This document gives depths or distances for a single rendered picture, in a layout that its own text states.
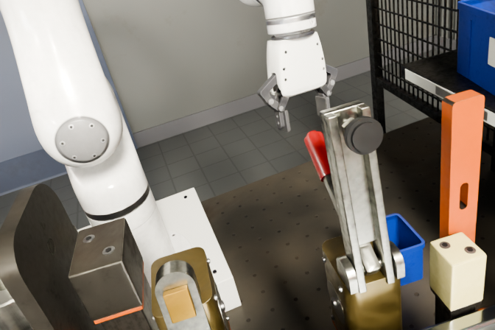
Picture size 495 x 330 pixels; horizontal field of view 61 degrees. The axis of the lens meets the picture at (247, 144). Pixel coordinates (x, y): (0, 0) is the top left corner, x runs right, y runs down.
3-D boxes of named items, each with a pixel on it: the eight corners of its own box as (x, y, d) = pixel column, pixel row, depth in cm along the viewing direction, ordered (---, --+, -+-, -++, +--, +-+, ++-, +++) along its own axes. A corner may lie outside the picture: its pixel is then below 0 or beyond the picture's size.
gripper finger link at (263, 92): (289, 62, 74) (295, 93, 76) (253, 76, 71) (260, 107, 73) (294, 63, 73) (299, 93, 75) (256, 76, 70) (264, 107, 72)
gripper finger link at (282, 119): (275, 93, 75) (281, 128, 78) (261, 97, 74) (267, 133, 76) (286, 95, 73) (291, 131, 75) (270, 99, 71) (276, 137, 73)
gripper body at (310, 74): (302, 23, 78) (309, 82, 81) (255, 34, 73) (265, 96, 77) (328, 21, 71) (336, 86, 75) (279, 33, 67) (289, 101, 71)
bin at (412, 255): (373, 296, 79) (370, 261, 75) (350, 261, 88) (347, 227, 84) (427, 278, 80) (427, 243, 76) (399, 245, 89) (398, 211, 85)
